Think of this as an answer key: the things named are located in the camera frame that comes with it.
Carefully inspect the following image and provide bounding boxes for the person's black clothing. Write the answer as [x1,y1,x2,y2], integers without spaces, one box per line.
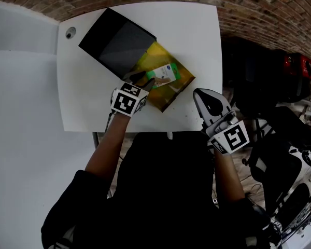
[40,132,272,249]

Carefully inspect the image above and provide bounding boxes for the red bag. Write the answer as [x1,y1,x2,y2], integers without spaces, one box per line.
[283,54,311,77]

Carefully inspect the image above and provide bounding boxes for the person's left forearm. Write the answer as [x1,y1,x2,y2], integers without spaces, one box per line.
[84,113,132,179]

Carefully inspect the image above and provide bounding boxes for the green and white small box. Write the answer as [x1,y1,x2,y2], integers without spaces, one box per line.
[146,63,181,89]

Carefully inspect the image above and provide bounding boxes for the black box with yellow interior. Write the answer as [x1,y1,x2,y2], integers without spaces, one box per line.
[78,7,196,113]

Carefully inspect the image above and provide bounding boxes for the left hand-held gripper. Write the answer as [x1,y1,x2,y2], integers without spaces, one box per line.
[110,70,156,118]

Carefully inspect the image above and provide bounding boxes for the person's right forearm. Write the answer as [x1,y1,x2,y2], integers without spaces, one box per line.
[212,148,246,202]

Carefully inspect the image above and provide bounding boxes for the grey table cable grommet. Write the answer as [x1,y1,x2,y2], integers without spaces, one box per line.
[65,26,77,39]

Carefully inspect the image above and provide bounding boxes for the white table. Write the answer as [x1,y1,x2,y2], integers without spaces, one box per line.
[56,3,223,153]

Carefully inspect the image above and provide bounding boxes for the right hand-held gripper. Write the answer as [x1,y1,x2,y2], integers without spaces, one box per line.
[193,88,250,155]

